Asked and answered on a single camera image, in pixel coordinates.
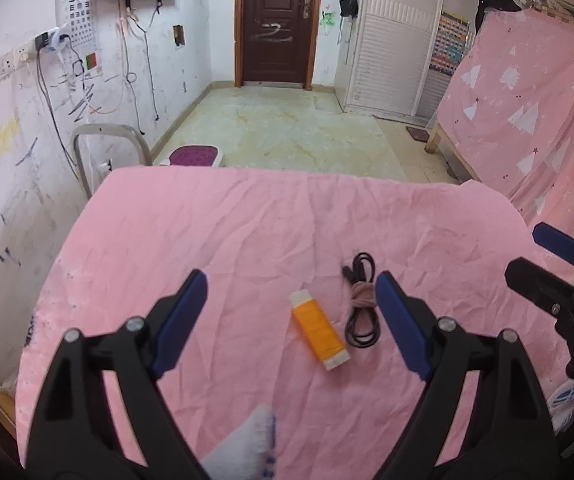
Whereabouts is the pink bed sheet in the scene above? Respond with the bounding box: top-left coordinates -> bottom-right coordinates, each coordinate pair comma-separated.
16,166 -> 568,479

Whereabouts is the orange thread spool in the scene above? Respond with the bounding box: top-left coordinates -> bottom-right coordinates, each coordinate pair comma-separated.
289,289 -> 350,370

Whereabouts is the grey chair frame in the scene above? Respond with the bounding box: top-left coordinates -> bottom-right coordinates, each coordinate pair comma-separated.
72,124 -> 153,198

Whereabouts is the brown wooden door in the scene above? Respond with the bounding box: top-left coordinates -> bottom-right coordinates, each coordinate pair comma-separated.
234,0 -> 321,90

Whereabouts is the blue white slipper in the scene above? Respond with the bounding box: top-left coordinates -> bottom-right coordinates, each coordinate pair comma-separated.
548,379 -> 574,434

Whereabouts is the colourful wall chart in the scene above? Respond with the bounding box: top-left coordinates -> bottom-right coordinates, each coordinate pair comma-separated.
429,11 -> 470,76

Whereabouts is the brown hair tie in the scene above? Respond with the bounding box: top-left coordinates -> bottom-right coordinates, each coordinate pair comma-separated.
349,280 -> 378,309

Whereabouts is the white louvered wardrobe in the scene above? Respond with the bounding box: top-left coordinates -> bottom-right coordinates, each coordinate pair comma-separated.
335,0 -> 442,120

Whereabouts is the black usb cable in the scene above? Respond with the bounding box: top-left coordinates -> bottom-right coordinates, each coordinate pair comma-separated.
341,251 -> 383,349

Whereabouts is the purple bathroom scale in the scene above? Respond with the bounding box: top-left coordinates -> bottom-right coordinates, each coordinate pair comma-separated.
159,144 -> 224,167

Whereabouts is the eye chart poster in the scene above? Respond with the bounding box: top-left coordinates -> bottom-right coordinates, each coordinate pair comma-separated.
56,0 -> 99,77

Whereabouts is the white knitted glove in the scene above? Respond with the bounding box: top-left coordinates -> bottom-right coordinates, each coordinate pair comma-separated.
201,405 -> 277,480

